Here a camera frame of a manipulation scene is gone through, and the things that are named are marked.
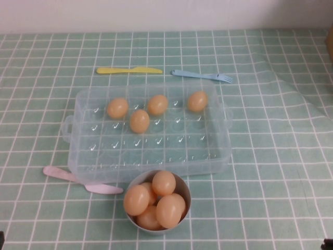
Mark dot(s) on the blue plastic fork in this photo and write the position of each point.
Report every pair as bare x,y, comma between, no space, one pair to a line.
192,75

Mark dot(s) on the pink plastic knife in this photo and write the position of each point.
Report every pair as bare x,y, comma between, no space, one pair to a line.
57,172

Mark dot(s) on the grey round bowl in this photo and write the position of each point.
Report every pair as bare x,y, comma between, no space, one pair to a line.
186,186

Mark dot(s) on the transparent plastic egg box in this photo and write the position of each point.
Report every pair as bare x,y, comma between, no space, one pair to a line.
182,156

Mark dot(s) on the brown egg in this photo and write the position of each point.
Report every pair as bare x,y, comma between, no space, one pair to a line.
169,211
183,205
147,221
147,187
139,121
157,104
197,101
136,200
164,183
117,108

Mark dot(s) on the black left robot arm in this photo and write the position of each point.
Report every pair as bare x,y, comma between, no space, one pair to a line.
1,236

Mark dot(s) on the yellow plastic knife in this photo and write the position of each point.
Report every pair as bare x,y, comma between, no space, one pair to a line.
117,70

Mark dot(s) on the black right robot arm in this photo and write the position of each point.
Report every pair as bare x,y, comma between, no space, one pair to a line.
327,245

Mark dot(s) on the green white checked tablecloth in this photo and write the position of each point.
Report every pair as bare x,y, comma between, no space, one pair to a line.
260,182

